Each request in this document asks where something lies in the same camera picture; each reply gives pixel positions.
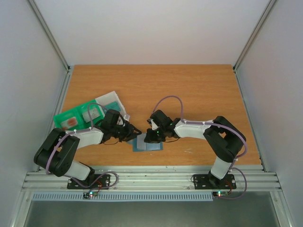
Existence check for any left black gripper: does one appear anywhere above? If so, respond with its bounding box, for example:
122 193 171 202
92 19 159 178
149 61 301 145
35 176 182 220
111 122 142 142

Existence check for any teal leather card holder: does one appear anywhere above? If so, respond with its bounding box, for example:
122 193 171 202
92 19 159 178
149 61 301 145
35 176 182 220
127 133 163 152

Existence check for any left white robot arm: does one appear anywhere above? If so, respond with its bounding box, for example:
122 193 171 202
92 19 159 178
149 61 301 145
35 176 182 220
34 109 142 188

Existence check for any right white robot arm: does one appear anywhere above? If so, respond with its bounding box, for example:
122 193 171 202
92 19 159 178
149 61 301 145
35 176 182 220
144 110 248 188

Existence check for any silver card in green bin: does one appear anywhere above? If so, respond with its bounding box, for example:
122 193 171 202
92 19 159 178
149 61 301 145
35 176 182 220
82 107 101 123

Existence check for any white plastic bin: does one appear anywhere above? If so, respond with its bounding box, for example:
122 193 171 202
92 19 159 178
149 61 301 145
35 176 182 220
95 91 130 120

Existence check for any green two-compartment bin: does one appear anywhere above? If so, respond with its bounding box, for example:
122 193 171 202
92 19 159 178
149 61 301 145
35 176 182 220
53 100 105 130

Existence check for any left small circuit board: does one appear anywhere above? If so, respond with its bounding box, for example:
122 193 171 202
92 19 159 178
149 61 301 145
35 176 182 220
83 192 98 199

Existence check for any small circuit board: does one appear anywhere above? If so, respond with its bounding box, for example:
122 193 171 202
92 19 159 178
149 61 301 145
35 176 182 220
83 192 98 199
213 191 230 197

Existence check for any right small circuit board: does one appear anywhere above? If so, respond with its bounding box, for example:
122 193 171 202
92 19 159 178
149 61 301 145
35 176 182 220
213 191 230 197

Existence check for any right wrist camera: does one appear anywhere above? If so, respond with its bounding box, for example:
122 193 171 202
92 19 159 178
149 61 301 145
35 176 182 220
147 119 158 131

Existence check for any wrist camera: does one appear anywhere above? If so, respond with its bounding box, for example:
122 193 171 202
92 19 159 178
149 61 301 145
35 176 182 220
147 119 158 131
117 114 130 125

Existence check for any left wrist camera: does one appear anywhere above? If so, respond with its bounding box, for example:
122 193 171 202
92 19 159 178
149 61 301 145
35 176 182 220
117 114 130 125

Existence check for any aluminium front rail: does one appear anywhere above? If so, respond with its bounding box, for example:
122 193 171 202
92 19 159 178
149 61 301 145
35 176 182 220
22 165 282 192

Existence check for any grey slotted cable duct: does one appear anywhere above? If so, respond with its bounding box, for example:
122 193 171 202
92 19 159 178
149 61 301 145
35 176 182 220
32 192 213 202

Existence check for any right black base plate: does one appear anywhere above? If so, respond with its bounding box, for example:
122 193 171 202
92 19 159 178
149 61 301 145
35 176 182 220
191 174 237 190

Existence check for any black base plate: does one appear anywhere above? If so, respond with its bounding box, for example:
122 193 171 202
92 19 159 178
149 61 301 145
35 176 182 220
67 174 111 190
191 174 237 190

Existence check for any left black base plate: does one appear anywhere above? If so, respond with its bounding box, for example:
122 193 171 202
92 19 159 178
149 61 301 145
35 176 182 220
67 174 111 190

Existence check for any left aluminium side rail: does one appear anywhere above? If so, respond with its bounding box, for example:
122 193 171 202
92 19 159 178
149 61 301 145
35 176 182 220
44 70 72 141

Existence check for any aluminium side rail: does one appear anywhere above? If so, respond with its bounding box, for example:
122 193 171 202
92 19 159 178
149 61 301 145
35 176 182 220
234 69 268 172
44 70 72 141

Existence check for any right aluminium side rail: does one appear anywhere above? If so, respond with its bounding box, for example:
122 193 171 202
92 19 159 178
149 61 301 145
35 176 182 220
234 69 268 172

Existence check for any left aluminium frame post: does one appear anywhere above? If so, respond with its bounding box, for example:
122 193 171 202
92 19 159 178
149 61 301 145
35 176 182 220
27 0 70 72

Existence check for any aluminium frame post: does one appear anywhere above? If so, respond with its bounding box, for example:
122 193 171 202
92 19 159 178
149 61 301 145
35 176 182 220
27 0 70 72
233 0 278 74

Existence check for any right aluminium frame post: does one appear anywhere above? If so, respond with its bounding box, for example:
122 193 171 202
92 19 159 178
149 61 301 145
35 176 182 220
233 0 278 74

